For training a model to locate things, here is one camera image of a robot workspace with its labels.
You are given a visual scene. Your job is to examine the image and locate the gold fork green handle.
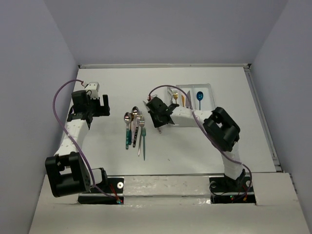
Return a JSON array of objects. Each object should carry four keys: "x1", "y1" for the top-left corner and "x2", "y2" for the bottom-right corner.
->
[{"x1": 173, "y1": 90, "x2": 178, "y2": 104}]

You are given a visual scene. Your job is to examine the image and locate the all silver fork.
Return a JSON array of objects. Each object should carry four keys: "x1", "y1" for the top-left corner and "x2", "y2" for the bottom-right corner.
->
[{"x1": 138, "y1": 116, "x2": 145, "y2": 156}]

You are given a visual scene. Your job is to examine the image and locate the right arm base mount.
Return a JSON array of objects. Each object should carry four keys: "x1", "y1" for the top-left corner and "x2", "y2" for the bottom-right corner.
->
[{"x1": 209, "y1": 176, "x2": 256, "y2": 204}]

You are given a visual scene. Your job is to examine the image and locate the pink handled spoon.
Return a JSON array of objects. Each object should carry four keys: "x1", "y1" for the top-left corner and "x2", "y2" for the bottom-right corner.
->
[{"x1": 129, "y1": 106, "x2": 139, "y2": 145}]

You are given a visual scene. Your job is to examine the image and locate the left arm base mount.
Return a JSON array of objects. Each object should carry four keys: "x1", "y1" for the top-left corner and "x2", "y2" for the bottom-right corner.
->
[{"x1": 78, "y1": 176, "x2": 125, "y2": 205}]

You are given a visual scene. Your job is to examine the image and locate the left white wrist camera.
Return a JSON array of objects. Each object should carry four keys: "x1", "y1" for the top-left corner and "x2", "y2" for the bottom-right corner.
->
[{"x1": 84, "y1": 82, "x2": 100, "y2": 99}]

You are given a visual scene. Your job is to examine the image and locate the blue metallic spoon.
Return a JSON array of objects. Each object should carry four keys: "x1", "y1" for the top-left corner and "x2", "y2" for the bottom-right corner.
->
[{"x1": 196, "y1": 91, "x2": 204, "y2": 110}]

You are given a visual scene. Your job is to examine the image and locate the teal handled spoon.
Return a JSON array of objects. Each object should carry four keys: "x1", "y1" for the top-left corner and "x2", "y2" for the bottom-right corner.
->
[{"x1": 124, "y1": 112, "x2": 132, "y2": 150}]

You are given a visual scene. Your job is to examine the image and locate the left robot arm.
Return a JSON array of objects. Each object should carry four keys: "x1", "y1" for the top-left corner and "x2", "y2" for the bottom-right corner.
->
[{"x1": 45, "y1": 88, "x2": 110, "y2": 197}]

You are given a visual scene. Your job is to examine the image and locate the orange handled knife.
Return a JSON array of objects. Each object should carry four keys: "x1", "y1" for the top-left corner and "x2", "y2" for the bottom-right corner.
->
[{"x1": 181, "y1": 95, "x2": 185, "y2": 107}]

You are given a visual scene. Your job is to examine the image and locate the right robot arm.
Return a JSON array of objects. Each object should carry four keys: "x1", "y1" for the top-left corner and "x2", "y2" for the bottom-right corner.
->
[{"x1": 144, "y1": 97, "x2": 246, "y2": 191}]

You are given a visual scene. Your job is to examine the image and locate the pink handled fork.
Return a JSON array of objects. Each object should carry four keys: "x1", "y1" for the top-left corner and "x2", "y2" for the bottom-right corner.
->
[{"x1": 167, "y1": 87, "x2": 173, "y2": 104}]

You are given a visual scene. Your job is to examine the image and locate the white compartment tray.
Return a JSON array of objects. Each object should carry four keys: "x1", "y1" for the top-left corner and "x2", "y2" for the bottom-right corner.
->
[{"x1": 167, "y1": 83, "x2": 215, "y2": 111}]

